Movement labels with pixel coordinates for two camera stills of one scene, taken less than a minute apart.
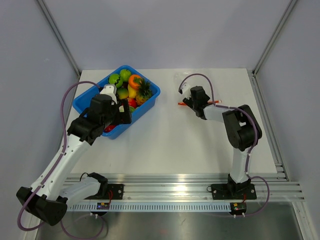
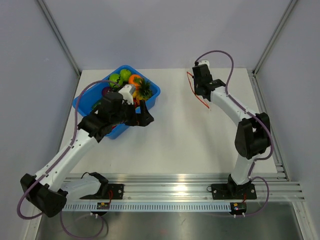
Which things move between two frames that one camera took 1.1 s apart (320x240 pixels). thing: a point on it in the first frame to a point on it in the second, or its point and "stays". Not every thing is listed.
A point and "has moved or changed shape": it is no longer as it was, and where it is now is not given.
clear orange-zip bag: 212,110 has moved or changed shape
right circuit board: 238,208 stays
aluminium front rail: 165,187 stays
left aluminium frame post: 60,37 stays
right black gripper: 188,102 to 196,92
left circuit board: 104,205 stays
